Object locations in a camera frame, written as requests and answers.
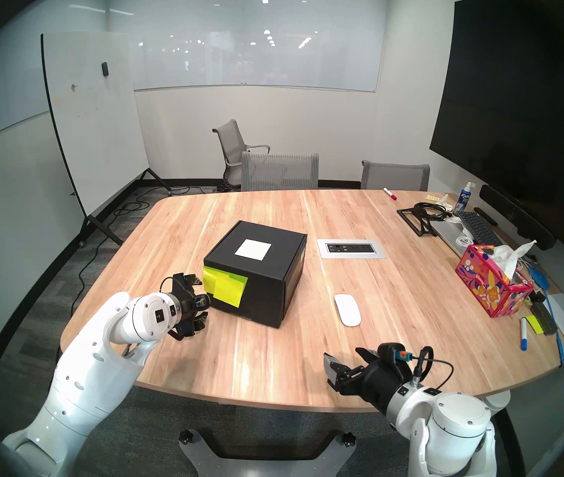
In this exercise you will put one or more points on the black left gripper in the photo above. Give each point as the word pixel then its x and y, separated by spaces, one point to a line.
pixel 190 307

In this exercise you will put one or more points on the gray plain-back office chair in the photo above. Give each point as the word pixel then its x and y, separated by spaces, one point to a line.
pixel 395 177

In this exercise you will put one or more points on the black laptop stand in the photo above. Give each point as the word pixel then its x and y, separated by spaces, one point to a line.
pixel 411 220

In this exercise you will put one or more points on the black video conference bar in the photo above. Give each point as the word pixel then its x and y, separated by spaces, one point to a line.
pixel 515 215

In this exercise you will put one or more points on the blue fly swatter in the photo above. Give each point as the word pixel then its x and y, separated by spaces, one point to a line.
pixel 540 277

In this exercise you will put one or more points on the blue capped marker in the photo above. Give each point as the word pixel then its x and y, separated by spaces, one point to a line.
pixel 524 334

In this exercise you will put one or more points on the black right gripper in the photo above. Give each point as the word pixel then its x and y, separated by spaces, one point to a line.
pixel 381 376

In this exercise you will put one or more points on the red floral tissue box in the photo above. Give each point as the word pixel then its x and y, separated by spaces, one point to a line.
pixel 485 284

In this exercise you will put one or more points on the gray mesh office chair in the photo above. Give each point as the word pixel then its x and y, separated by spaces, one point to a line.
pixel 279 172

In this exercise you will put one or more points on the whiteboard cleaner spray bottle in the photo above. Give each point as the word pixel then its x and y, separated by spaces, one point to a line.
pixel 463 198

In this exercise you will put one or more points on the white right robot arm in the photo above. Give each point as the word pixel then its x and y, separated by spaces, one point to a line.
pixel 451 431

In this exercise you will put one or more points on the black cardboard box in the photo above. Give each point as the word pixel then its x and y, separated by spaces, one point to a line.
pixel 272 287

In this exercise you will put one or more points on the lime green sticky note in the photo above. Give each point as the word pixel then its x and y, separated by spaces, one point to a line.
pixel 210 271

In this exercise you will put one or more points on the large black wall screen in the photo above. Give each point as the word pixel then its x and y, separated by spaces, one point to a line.
pixel 515 98

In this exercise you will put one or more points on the rolling whiteboard on stand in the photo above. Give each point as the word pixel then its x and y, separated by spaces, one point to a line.
pixel 93 123

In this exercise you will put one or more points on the white tissue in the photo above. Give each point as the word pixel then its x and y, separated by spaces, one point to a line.
pixel 510 260

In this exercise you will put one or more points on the yellow sticky note pad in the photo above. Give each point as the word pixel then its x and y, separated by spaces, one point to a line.
pixel 533 325

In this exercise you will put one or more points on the yellow sticky note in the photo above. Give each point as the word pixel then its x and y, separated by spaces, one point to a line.
pixel 207 284
pixel 230 292

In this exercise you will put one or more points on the gray office chair with armrests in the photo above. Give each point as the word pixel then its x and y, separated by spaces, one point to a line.
pixel 230 140

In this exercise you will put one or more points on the silver laptop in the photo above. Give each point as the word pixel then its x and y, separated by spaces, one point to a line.
pixel 448 235

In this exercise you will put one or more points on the silver table power panel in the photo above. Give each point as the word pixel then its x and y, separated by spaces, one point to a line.
pixel 351 249

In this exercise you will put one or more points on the red capped marker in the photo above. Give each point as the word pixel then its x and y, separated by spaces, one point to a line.
pixel 389 194

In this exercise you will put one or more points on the white computer mouse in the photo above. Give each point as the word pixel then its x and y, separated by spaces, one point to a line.
pixel 348 310

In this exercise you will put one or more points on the glass wall whiteboard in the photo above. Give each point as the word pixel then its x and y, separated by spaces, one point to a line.
pixel 257 43

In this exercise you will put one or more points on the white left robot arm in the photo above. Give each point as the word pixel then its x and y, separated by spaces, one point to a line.
pixel 93 361

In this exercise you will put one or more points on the black keyboard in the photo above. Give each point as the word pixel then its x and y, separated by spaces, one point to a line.
pixel 478 227

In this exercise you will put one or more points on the pale square sticky note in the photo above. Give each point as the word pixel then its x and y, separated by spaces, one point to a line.
pixel 252 249

